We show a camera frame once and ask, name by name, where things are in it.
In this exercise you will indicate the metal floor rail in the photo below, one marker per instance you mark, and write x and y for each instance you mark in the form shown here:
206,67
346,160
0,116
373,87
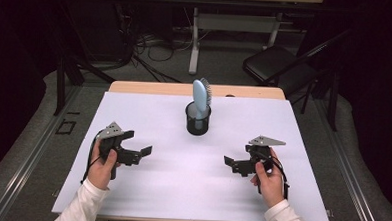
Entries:
350,177
32,160

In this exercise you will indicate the white desk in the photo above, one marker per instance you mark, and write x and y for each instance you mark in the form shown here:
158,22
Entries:
194,50

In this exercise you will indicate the person's left hand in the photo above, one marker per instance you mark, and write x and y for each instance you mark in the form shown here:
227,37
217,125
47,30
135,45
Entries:
99,173

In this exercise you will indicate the black folding chair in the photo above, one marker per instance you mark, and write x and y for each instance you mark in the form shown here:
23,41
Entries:
276,64

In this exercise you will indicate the light blue hairbrush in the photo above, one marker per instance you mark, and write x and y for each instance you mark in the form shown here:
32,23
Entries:
200,97

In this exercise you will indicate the black metal stand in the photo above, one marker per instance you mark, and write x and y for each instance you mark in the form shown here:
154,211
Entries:
60,88

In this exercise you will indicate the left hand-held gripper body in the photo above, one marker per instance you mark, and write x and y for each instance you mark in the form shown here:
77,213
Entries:
128,157

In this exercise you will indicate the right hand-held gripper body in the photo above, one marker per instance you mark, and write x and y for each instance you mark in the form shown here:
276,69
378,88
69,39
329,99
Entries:
245,166

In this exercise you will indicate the black mesh cup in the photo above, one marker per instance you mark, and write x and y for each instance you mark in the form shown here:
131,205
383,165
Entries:
193,128

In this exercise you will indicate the person's right hand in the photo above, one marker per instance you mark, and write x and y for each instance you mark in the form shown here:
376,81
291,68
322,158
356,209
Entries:
270,189

